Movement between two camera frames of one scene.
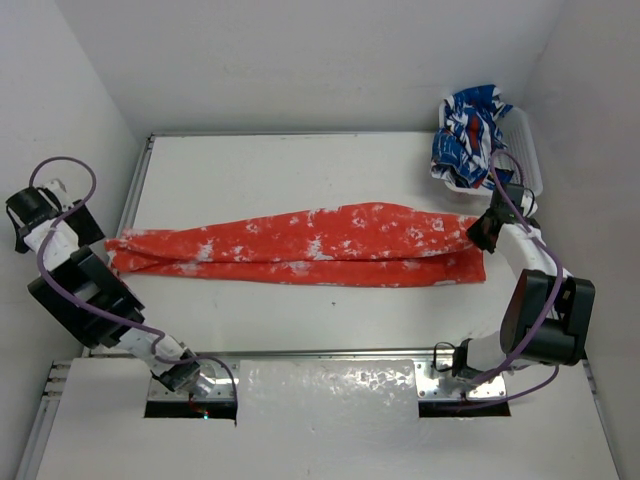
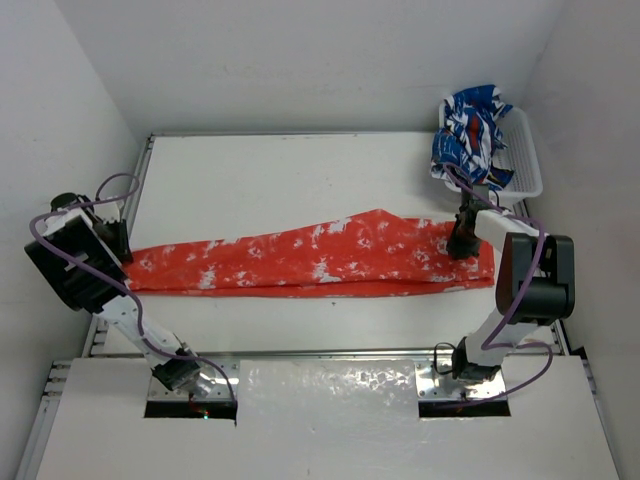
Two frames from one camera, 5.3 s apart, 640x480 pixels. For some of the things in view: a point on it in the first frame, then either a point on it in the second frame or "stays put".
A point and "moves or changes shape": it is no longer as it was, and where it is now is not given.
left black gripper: x=87 y=226 → x=120 y=242
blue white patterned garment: x=463 y=149 stays put
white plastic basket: x=520 y=155 stays put
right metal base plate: x=432 y=384 stays put
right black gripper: x=474 y=232 → x=459 y=251
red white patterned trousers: x=379 y=243 moves or changes shape
